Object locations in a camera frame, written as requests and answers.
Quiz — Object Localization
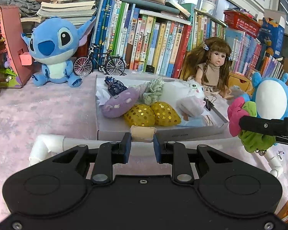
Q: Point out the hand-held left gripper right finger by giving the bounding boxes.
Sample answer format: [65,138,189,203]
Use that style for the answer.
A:
[153,134,233,185]

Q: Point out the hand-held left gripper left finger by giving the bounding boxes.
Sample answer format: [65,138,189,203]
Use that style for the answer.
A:
[51,132,132,185]

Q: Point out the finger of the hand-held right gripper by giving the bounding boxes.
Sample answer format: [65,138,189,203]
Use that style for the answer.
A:
[239,116,288,146]

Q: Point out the lime green scrunchie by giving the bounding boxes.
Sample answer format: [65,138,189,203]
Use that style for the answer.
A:
[238,101,277,153]

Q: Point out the beige foam piece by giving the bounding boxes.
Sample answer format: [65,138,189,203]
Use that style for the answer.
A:
[130,126,157,142]

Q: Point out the white cardboard box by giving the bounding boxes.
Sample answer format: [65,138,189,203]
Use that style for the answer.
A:
[95,74,229,140]

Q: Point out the pink scrunchie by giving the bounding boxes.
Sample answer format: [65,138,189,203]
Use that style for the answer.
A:
[227,97,251,137]

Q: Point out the gold sequin pad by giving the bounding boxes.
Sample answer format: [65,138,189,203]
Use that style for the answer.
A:
[123,104,156,127]
[151,102,182,127]

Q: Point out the blue face mask packet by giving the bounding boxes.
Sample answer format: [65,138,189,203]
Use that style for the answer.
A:
[181,118,207,127]

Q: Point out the purple plush toy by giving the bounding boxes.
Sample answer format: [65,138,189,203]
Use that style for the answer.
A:
[101,90,140,118]

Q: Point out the pale pink fluffy plush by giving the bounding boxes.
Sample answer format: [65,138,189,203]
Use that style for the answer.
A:
[176,96,206,118]

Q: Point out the white sponge block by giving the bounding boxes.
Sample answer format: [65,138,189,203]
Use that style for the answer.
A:
[162,81,192,101]

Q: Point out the green checked scrunchie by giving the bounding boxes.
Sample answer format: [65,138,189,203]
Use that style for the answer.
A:
[143,77,165,105]

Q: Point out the navy floral scrunchie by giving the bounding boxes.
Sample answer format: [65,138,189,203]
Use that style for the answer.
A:
[104,76,128,97]

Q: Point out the white pipe frame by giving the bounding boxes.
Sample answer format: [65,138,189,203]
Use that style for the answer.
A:
[28,134,285,178]

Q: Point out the blue and white plush toy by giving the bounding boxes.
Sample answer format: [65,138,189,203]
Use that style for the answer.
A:
[251,71,288,122]

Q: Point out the yellow wooden drawer box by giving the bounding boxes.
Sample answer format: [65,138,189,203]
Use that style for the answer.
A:
[228,72,253,96]

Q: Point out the black binder clip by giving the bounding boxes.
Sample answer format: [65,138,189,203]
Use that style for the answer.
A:
[204,96,218,112]

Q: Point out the brown haired doll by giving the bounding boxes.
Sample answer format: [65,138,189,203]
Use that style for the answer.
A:
[182,37,233,100]

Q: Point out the blue cardboard box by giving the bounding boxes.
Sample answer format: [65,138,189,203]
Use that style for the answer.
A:
[257,17,286,58]

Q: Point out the black model bicycle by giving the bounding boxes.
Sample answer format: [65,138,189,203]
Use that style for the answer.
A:
[73,44,127,76]

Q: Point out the row of upright books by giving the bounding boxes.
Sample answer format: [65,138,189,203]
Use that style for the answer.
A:
[91,0,285,79]

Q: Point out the red plastic basket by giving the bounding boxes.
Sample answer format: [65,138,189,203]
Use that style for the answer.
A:
[223,10,262,32]

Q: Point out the blue alien plush toy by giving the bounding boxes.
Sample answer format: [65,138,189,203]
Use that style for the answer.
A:
[21,16,97,88]

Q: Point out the white cup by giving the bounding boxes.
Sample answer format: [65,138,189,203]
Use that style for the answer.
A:
[200,0,216,16]

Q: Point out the green toy figures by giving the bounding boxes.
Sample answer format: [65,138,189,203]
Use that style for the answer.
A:
[0,67,17,88]

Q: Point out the stack of flat books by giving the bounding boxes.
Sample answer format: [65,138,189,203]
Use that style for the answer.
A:
[36,0,103,25]

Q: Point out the pink wooden house model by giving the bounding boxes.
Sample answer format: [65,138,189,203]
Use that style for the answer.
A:
[0,5,35,89]

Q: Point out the grey cloth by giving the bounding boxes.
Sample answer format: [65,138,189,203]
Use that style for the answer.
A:
[8,0,42,17]

